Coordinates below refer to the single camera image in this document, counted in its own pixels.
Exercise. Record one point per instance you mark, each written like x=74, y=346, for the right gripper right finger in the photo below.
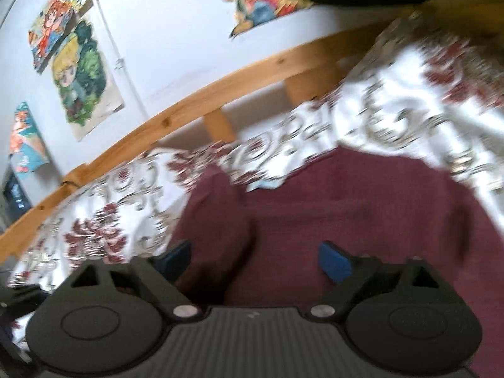
x=348, y=273

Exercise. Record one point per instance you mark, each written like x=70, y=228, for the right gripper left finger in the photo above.
x=157, y=276

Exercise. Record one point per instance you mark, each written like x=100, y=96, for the maroon small garment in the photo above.
x=260, y=248

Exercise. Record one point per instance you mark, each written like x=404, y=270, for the dark monitor screen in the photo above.
x=14, y=202

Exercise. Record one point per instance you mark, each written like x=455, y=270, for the teal orange poster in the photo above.
x=27, y=150

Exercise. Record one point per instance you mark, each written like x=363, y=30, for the green yellow cartoon poster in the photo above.
x=86, y=88

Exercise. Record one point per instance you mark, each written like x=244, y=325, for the white floral bedspread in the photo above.
x=419, y=94

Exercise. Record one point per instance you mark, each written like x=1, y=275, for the orange anime poster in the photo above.
x=48, y=28

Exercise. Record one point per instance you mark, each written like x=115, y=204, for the wooden bed frame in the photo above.
x=309, y=70

